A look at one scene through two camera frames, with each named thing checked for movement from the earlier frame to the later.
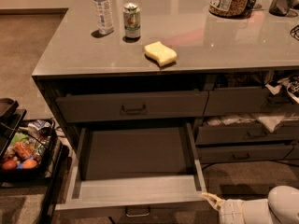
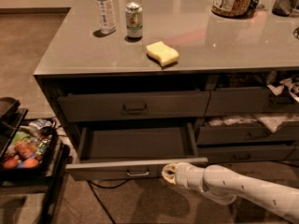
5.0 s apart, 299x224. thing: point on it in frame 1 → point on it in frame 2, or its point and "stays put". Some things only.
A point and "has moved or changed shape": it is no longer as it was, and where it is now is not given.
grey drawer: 246,134 stays put
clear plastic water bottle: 103,10 stays put
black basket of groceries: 31,150 stays put
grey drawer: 232,101 stays put
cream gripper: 230,211 → 183,175
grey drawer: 144,172 has moved or changed shape
